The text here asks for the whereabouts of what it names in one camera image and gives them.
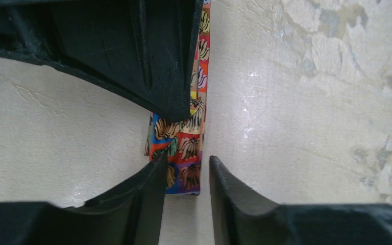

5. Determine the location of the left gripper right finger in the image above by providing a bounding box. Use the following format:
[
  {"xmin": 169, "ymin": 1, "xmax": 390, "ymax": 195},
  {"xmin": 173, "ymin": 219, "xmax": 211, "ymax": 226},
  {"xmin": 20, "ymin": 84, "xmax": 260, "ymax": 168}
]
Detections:
[{"xmin": 209, "ymin": 156, "xmax": 392, "ymax": 244}]

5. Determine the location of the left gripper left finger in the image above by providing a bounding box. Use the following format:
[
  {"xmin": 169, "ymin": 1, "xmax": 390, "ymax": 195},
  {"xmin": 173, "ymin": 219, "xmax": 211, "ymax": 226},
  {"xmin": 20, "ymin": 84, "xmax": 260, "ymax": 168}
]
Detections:
[{"xmin": 0, "ymin": 154, "xmax": 167, "ymax": 244}]

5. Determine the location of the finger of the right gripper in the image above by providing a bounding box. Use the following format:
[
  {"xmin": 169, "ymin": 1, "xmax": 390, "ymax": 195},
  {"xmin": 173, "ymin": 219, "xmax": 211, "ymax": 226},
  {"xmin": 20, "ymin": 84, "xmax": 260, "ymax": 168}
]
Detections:
[{"xmin": 0, "ymin": 0, "xmax": 203, "ymax": 122}]

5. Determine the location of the colourful patterned tie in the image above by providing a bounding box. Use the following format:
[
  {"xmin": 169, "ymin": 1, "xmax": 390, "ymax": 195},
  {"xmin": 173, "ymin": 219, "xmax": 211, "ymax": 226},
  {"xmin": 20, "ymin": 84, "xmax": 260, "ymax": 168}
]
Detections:
[{"xmin": 144, "ymin": 1, "xmax": 211, "ymax": 195}]

